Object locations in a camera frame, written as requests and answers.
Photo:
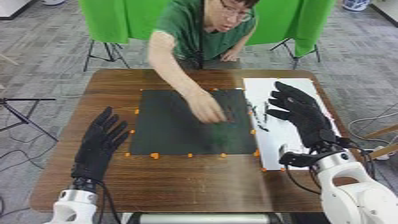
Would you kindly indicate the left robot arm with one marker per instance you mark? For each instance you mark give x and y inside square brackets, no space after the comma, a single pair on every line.
[74,206]

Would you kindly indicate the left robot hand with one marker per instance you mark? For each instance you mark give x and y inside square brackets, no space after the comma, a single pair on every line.
[98,150]

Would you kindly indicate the blue and white vase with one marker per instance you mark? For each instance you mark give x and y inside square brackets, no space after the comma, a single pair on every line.
[356,4]

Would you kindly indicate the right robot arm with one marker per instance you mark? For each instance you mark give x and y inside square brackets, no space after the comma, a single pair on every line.
[356,193]

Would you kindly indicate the black tripod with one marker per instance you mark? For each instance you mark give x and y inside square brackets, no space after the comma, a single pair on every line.
[24,118]

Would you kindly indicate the dark mat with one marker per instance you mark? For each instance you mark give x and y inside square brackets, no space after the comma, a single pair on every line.
[171,133]

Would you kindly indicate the white sheet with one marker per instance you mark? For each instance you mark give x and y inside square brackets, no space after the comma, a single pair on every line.
[278,146]

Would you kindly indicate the black cloth stand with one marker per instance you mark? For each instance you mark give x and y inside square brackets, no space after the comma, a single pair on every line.
[294,55]
[90,55]

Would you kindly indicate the pale grey bar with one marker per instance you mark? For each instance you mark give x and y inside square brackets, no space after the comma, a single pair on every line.
[205,219]

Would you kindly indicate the person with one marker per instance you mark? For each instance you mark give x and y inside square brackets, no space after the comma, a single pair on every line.
[178,36]

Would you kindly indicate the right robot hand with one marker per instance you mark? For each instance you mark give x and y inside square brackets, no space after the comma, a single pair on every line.
[308,120]

